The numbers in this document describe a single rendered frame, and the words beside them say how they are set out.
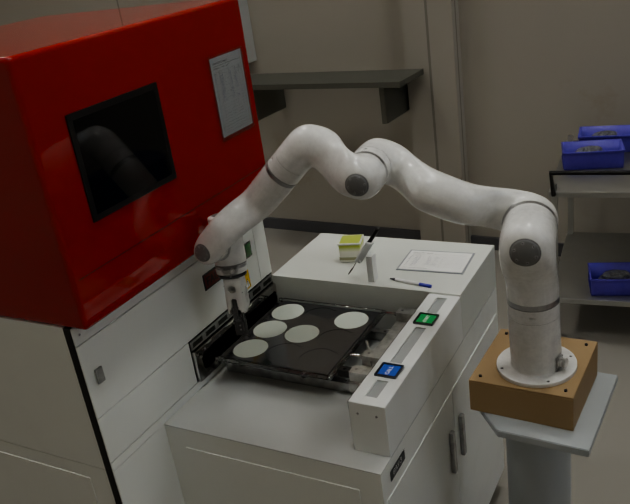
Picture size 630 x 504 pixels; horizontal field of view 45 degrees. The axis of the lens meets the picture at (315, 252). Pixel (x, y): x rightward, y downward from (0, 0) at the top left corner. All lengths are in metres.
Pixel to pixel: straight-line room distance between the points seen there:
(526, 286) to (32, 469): 1.36
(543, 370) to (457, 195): 0.47
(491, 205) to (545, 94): 2.66
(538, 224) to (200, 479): 1.11
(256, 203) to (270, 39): 3.28
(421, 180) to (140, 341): 0.80
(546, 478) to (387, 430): 0.47
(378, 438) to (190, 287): 0.67
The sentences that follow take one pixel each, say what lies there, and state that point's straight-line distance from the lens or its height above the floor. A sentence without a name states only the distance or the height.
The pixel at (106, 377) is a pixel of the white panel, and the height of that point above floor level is 1.06.
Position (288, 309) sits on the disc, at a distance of 2.35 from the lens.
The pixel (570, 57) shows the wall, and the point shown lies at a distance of 4.33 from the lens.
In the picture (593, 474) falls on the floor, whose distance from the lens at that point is 3.07.
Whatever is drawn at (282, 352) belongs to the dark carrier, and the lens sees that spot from 2.13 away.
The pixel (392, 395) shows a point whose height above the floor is 0.96.
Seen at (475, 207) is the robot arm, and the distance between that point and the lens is 1.74.
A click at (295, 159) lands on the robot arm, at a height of 1.48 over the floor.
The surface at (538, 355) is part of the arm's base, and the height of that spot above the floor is 0.98.
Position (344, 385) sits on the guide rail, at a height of 0.84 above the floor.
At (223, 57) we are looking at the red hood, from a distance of 2.11.
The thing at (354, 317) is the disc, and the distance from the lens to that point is 2.25.
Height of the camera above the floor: 1.97
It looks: 23 degrees down
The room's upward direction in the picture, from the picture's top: 8 degrees counter-clockwise
